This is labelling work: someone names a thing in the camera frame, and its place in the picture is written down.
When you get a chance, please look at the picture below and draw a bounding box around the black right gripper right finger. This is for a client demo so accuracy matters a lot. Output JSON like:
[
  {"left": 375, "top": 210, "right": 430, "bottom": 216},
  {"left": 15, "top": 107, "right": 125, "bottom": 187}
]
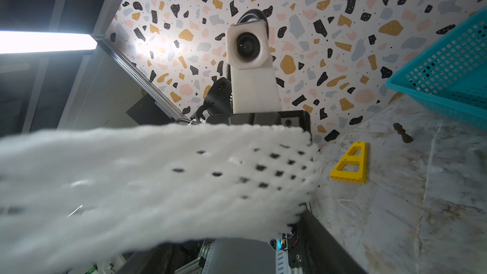
[{"left": 298, "top": 210, "right": 366, "bottom": 273}]

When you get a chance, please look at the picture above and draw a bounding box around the ceiling strip light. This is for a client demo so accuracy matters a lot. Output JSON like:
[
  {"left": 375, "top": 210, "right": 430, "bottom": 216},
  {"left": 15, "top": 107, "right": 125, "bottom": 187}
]
[{"left": 1, "top": 31, "right": 97, "bottom": 55}]

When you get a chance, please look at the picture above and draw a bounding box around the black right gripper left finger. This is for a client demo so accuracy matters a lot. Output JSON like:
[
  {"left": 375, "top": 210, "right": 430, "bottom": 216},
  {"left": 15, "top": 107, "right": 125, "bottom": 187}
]
[{"left": 115, "top": 243, "right": 176, "bottom": 274}]

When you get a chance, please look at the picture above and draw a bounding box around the yellow triangular plastic block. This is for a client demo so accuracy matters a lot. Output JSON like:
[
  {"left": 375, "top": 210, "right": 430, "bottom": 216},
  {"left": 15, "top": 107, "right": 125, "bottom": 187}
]
[{"left": 330, "top": 142, "right": 369, "bottom": 184}]

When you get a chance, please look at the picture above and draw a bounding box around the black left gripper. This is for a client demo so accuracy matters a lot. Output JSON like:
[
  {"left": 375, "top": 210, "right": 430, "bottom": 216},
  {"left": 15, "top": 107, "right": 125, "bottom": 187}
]
[{"left": 205, "top": 110, "right": 312, "bottom": 141}]

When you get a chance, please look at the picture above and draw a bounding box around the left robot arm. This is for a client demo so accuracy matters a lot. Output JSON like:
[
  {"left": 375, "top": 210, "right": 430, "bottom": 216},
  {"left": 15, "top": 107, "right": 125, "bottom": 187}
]
[{"left": 186, "top": 77, "right": 312, "bottom": 145}]

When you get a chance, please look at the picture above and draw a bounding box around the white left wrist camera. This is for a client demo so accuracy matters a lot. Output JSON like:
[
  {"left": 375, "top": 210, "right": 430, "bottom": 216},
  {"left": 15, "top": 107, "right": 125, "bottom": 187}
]
[{"left": 226, "top": 20, "right": 282, "bottom": 114}]

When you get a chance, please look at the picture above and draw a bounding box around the dark chess piece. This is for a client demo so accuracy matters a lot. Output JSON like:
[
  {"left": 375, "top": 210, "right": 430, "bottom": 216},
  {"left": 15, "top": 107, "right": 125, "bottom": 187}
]
[{"left": 393, "top": 123, "right": 413, "bottom": 143}]

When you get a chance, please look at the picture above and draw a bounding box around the teal plastic basket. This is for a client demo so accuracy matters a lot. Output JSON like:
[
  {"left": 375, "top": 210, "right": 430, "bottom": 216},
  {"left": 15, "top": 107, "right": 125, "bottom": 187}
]
[{"left": 386, "top": 9, "right": 486, "bottom": 130}]

